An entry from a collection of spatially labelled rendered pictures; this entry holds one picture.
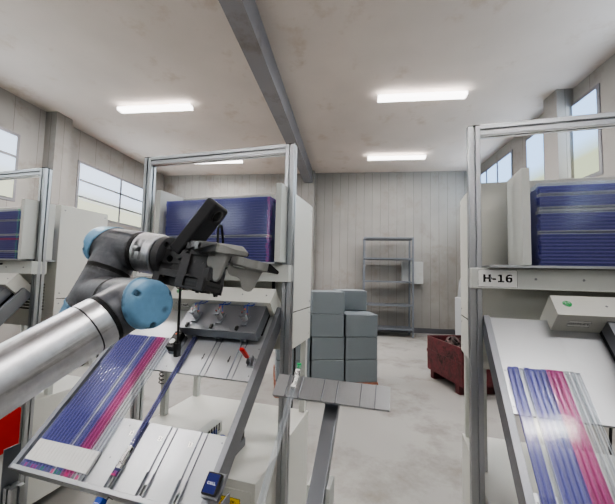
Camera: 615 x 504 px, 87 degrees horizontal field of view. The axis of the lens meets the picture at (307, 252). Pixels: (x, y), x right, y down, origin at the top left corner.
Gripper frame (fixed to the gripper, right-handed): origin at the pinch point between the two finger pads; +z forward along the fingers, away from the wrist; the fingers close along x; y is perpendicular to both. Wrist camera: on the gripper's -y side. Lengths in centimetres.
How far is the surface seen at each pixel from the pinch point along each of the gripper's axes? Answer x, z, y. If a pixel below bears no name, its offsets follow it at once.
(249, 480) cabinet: -71, -16, 66
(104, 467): -44, -53, 63
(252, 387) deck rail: -59, -19, 34
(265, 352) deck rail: -67, -19, 23
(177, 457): -46, -32, 55
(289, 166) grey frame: -70, -28, -53
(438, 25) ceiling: -241, 31, -310
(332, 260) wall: -741, -123, -145
